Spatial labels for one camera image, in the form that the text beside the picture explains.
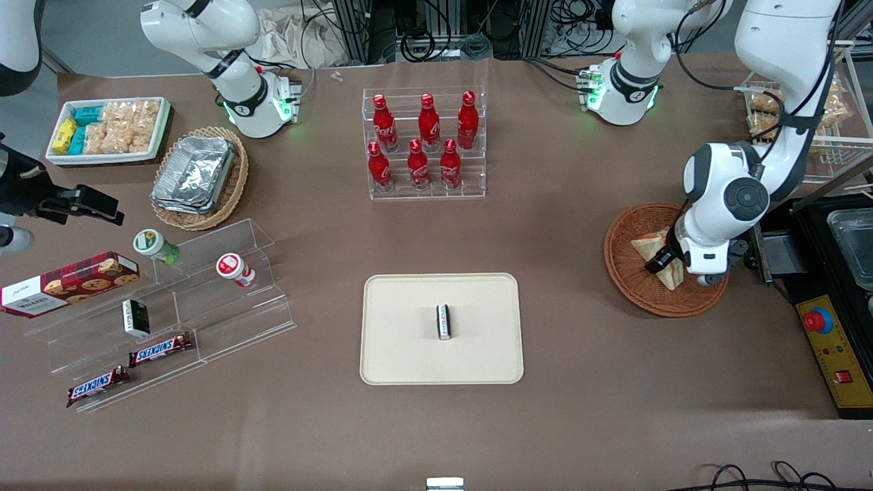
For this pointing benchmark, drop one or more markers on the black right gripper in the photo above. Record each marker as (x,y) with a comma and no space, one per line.
(20,185)

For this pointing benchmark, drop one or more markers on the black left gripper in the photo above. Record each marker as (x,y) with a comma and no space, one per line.
(660,260)

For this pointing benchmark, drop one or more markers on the triangular sandwich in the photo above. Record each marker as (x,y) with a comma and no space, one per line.
(644,247)

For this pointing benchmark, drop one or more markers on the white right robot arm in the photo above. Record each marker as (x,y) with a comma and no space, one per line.
(239,88)

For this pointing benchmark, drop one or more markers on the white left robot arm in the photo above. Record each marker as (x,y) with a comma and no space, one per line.
(784,41)

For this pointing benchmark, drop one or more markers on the round brown wicker basket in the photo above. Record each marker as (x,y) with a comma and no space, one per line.
(627,286)

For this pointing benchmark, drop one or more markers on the aluminium foil tray stack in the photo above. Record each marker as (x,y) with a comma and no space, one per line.
(194,174)

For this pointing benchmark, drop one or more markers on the oval light wicker basket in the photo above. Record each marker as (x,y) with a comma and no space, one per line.
(235,184)

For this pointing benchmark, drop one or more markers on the beige plastic serving tray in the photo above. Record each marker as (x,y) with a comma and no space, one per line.
(402,341)

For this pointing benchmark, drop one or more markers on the white rectangular snack bin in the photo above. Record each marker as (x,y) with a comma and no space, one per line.
(102,158)

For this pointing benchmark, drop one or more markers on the teal snack packet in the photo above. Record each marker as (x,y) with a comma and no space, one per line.
(78,140)
(89,114)

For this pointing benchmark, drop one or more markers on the yellow snack packet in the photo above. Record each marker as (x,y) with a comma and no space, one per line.
(65,135)

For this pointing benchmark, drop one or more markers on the clear bag of puffed snacks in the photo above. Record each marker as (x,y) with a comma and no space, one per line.
(129,112)
(144,135)
(108,140)

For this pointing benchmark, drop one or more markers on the red tartan cookie box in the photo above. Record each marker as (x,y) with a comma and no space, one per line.
(75,283)

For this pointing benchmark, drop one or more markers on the green lidded cup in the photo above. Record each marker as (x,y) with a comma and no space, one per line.
(153,244)

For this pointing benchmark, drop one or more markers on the grey metal side plate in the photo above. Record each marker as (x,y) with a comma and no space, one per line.
(781,256)

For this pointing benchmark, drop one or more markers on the small black white snack bar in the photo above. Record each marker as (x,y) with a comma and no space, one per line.
(136,318)
(444,322)

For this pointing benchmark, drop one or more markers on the clear acrylic step riser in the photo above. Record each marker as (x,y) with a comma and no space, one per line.
(232,320)
(89,341)

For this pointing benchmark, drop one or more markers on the black countertop appliance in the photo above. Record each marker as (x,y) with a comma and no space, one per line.
(815,259)

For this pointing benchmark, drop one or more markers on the brown Snickers bar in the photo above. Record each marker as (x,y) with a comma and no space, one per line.
(97,387)
(160,349)

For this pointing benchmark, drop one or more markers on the clear bag of brown crackers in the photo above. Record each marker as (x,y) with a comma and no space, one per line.
(765,102)
(762,126)
(835,106)

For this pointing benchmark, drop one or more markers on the red lidded cup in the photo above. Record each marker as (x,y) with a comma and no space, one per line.
(232,267)

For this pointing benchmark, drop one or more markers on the grey metal pan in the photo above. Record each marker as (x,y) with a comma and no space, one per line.
(852,245)

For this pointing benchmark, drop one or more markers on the yellow emergency stop box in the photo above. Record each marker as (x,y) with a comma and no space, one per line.
(842,368)

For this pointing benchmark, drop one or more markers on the clear acrylic bottle rack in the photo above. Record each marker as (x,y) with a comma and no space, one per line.
(470,174)

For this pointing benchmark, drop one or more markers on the red cola bottle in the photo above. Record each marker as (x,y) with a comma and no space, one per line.
(380,170)
(428,126)
(450,168)
(468,123)
(385,126)
(418,169)

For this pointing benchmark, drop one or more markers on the beige crumpled cloth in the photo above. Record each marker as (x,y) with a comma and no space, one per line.
(286,34)

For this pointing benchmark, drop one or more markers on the white grey device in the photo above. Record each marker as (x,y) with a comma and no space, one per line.
(445,485)

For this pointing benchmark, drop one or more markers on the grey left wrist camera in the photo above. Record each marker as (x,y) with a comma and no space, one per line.
(706,279)

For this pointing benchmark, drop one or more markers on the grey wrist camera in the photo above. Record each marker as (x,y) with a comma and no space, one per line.
(13,240)
(706,279)

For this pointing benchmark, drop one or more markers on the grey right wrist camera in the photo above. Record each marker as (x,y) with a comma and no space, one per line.
(13,240)

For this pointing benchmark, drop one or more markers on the aluminium frame rack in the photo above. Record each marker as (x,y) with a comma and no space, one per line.
(368,27)

